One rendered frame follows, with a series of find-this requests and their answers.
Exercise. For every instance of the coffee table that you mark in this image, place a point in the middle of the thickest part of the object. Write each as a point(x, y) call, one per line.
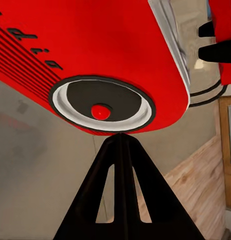
point(44, 159)

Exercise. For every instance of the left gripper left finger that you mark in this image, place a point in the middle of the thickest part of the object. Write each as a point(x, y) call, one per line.
point(79, 222)

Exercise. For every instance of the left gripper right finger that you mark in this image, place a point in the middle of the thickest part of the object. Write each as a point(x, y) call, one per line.
point(169, 219)

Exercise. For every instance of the radio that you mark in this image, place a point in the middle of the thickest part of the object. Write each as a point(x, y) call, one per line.
point(104, 66)

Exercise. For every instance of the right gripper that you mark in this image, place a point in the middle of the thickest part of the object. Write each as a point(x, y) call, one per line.
point(219, 52)

